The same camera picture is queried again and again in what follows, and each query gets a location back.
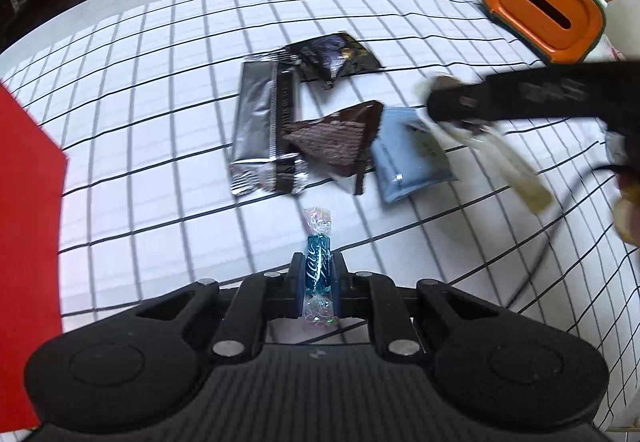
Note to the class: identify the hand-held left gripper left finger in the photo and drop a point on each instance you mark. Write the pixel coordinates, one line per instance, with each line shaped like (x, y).
(296, 287)

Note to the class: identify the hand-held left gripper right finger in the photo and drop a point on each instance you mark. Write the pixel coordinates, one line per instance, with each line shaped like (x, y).
(339, 284)

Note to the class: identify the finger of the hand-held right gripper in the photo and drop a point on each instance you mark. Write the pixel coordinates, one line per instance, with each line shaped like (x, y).
(500, 95)

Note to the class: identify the blue candy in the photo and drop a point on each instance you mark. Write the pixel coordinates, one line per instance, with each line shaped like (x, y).
(317, 257)

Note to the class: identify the cream snack packet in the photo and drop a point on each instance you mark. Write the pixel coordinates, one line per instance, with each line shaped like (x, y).
(520, 177)

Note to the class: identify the person's right hand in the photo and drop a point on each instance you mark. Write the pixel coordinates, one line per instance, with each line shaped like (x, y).
(629, 217)

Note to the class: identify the orange tissue box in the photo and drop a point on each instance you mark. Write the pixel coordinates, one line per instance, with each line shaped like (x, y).
(500, 2)

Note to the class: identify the light blue snack packet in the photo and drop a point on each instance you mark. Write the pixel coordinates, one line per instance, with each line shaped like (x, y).
(405, 157)

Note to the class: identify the brown triangular cake packet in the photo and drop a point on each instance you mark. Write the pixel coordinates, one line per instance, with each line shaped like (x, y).
(330, 142)

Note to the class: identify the black snack packet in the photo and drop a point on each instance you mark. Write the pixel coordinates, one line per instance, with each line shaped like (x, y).
(330, 55)

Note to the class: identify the silver snack packet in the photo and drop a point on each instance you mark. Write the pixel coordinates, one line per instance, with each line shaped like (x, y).
(255, 112)

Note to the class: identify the checked white tablecloth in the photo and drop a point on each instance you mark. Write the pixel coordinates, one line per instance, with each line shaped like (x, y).
(150, 122)

